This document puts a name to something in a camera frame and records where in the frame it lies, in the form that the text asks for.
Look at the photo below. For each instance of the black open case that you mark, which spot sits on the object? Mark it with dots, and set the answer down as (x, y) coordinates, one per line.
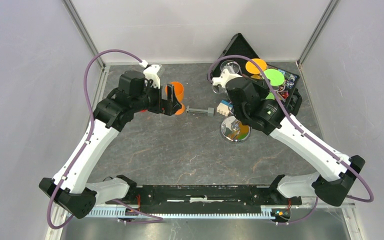
(238, 45)

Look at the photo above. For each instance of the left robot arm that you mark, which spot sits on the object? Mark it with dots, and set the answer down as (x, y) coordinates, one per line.
(136, 92)

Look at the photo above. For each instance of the chrome wine glass rack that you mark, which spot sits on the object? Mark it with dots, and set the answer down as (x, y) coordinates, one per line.
(235, 130)

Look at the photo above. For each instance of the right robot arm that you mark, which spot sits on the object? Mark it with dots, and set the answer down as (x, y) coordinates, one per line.
(335, 171)

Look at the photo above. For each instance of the green wine glass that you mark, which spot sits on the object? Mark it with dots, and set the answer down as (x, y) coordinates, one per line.
(276, 79)

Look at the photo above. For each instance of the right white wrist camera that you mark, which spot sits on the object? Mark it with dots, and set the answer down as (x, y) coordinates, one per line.
(226, 75)

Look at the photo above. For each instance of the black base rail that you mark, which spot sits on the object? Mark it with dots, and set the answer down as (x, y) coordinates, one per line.
(243, 201)

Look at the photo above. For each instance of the grey metal tool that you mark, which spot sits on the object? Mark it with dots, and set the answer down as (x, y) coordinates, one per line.
(209, 111)

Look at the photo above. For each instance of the yellow wine glass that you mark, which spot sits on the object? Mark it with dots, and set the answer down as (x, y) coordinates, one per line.
(253, 70)

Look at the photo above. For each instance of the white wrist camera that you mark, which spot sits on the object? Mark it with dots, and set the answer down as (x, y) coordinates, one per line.
(226, 75)
(152, 72)

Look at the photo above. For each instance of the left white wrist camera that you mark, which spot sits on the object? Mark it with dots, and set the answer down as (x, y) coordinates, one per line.
(152, 72)

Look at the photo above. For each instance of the orange wine glass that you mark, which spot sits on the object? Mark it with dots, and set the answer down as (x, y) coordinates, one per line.
(179, 93)

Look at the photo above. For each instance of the white blue block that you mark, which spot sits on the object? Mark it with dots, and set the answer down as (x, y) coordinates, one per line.
(223, 108)

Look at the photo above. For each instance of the clear wine glass back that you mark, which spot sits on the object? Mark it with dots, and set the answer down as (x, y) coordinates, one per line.
(226, 64)

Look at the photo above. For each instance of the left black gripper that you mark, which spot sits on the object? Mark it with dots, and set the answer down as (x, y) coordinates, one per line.
(169, 107)

